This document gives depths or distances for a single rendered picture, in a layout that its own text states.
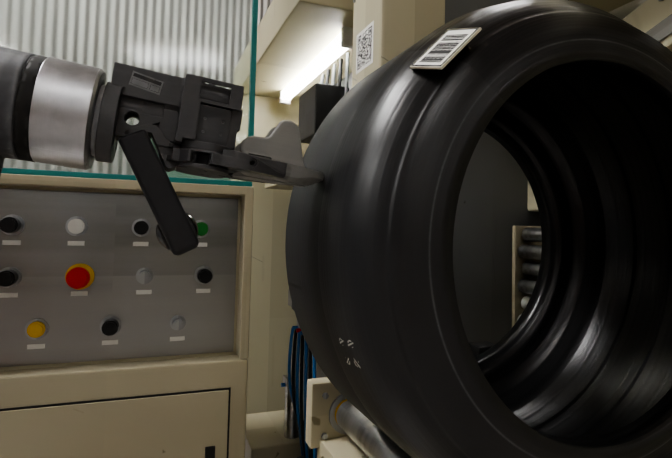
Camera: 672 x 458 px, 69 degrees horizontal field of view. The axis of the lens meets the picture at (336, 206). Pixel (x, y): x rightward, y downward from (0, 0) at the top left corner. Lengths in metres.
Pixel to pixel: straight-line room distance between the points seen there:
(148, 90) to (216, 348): 0.76
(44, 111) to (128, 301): 0.71
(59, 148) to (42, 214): 0.66
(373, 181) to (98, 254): 0.77
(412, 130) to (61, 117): 0.29
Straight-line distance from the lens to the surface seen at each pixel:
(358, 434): 0.73
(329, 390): 0.79
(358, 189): 0.43
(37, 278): 1.12
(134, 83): 0.47
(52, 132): 0.45
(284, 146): 0.48
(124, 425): 1.12
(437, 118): 0.44
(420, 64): 0.47
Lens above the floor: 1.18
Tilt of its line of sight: 3 degrees up
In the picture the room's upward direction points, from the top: 1 degrees clockwise
